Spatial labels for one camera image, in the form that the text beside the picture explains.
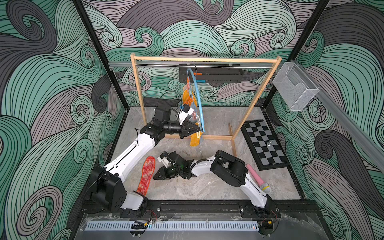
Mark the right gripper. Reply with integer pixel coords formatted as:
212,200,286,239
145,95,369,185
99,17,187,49
154,164,184,178

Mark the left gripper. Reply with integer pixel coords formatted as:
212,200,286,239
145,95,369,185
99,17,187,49
161,121,199,140

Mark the orange insole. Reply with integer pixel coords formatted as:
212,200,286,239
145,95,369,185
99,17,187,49
190,131,203,147
182,83,197,110

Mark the red patterned insole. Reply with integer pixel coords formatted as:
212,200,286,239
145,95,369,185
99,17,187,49
137,156,156,196

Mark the blue clip hanger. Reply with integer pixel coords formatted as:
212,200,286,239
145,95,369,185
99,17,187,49
187,68,205,132

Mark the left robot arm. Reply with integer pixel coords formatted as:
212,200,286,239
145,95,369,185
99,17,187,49
87,104,201,212

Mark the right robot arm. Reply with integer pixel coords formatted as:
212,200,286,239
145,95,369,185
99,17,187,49
153,151,278,218

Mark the black white chessboard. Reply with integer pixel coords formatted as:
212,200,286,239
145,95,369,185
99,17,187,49
241,120,289,171

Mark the pink microphone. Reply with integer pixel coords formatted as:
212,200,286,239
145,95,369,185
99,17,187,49
246,164,272,194

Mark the wooden clothes rack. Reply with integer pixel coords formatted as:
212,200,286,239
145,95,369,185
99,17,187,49
130,52,283,158

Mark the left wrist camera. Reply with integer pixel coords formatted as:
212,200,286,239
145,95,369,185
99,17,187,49
178,104,195,125

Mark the black wall tool holder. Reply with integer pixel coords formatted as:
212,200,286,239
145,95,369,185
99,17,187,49
179,67,244,87

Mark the white slotted cable duct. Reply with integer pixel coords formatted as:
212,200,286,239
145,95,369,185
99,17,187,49
85,220,259,232

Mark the clear acrylic wall box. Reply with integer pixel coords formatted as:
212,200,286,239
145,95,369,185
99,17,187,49
273,62,319,112

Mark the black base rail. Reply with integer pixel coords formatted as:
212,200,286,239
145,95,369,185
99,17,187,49
80,199,322,218

